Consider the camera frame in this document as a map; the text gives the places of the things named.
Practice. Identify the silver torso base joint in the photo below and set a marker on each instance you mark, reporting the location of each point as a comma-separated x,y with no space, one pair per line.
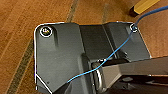
97,75

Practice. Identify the round ringed base button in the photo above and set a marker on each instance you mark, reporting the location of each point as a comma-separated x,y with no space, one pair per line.
45,31

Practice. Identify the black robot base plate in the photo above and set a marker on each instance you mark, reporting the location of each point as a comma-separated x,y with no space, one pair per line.
63,56

